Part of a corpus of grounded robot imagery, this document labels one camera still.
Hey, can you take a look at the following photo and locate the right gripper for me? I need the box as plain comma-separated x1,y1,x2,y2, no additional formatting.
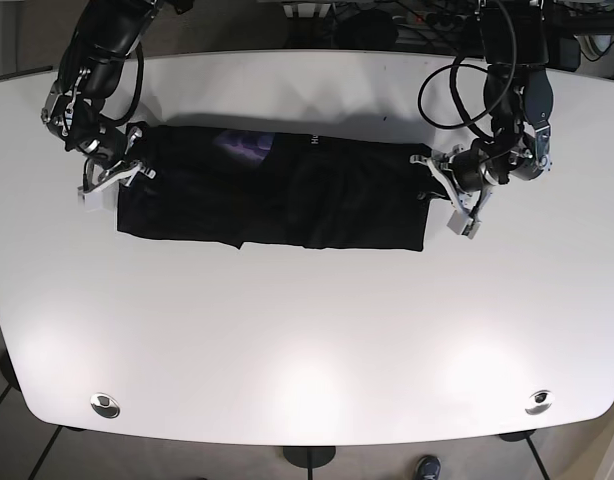
78,124,157,210

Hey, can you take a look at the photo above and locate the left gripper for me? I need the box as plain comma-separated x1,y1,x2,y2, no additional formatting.
410,144,499,239

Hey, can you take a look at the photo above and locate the black printed T-shirt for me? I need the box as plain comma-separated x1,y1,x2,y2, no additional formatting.
116,125,445,251

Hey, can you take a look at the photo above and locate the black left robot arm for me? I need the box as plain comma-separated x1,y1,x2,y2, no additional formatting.
410,1,554,238

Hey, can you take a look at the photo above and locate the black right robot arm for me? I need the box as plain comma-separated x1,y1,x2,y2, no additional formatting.
41,1,163,210

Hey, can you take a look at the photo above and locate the left chrome table grommet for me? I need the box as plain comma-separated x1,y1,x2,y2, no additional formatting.
90,392,120,419

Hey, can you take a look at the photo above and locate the chrome table grommet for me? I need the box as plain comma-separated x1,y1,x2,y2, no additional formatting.
525,390,554,416
90,392,120,419

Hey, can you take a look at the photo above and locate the right chrome table grommet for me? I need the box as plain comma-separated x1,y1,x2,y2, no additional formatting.
525,390,554,416

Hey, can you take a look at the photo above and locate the grey sneaker shoe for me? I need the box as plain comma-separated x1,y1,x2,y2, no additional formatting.
413,455,441,480

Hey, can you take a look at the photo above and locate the front black table foot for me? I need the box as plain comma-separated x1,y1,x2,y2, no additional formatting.
282,446,336,469

